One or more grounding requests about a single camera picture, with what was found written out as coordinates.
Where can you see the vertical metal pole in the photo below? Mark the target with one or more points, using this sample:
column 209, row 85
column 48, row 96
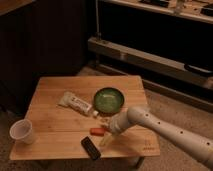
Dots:
column 98, row 33

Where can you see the wooden folding table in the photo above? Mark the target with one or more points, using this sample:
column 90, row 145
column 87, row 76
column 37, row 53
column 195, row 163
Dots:
column 59, row 130

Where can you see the white tube package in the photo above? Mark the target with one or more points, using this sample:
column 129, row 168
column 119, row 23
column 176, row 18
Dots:
column 70, row 100

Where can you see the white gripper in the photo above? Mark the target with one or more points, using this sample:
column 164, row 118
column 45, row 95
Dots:
column 117, row 124

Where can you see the dark wooden cabinet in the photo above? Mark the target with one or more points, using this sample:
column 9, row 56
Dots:
column 44, row 38

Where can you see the long white shelf rail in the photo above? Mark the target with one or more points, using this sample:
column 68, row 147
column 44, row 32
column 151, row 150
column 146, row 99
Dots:
column 146, row 60

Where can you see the green ceramic bowl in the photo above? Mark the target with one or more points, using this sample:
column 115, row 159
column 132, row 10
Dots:
column 108, row 100

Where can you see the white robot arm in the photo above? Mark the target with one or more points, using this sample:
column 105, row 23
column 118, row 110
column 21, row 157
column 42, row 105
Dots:
column 198, row 147

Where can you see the white plastic cup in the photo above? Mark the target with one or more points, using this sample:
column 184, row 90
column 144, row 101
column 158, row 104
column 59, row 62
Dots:
column 22, row 130

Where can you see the black remote control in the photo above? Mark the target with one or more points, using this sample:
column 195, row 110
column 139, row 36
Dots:
column 90, row 148

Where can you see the background workbench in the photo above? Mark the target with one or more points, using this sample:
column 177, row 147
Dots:
column 187, row 9

